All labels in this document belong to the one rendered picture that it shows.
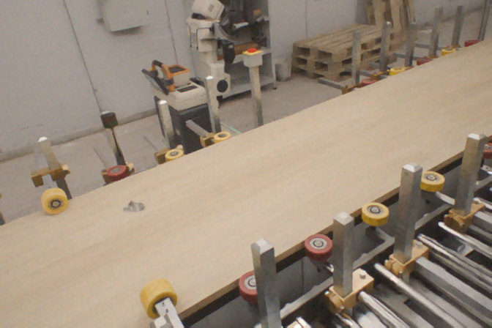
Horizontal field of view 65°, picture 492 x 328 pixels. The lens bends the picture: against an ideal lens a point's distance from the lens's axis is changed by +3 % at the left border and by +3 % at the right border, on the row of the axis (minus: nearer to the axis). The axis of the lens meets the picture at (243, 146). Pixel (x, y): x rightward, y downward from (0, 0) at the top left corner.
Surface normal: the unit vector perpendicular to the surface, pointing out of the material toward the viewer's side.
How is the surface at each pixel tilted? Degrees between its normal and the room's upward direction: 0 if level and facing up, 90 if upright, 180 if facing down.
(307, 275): 90
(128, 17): 90
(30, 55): 90
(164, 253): 0
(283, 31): 90
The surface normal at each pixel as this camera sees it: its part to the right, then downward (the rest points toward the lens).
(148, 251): -0.11, -0.87
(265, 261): 0.54, 0.35
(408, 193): -0.84, 0.33
